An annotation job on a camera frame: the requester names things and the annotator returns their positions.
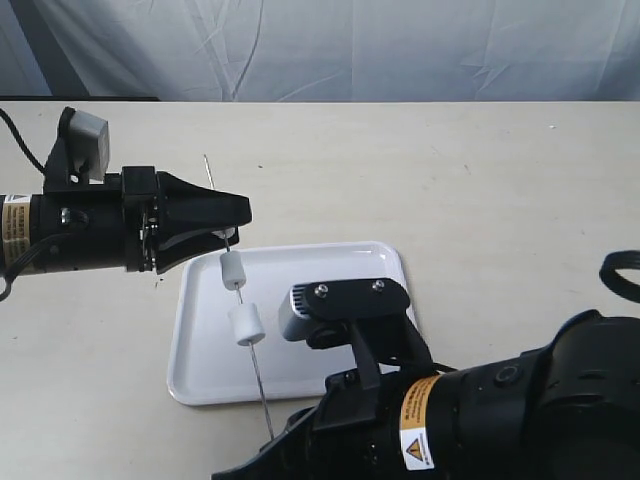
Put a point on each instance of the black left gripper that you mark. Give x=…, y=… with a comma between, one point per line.
x=106, y=225

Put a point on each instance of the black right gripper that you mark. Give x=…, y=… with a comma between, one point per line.
x=353, y=433

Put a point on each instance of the white marshmallow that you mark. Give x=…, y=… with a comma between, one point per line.
x=246, y=324
x=225, y=234
x=232, y=270

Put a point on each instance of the thin metal skewer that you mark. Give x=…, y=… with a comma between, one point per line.
x=258, y=377

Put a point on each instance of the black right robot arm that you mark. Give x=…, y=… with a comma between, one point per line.
x=566, y=410

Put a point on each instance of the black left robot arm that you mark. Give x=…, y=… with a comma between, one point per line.
x=18, y=212

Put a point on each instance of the white plastic tray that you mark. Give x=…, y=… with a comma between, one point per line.
x=207, y=366

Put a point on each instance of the white backdrop cloth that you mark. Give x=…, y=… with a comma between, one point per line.
x=325, y=51

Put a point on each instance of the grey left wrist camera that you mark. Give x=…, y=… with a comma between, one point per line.
x=89, y=145

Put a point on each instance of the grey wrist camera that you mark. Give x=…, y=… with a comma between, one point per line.
x=89, y=145
x=321, y=312

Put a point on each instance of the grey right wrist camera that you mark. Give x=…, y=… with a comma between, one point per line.
x=321, y=312

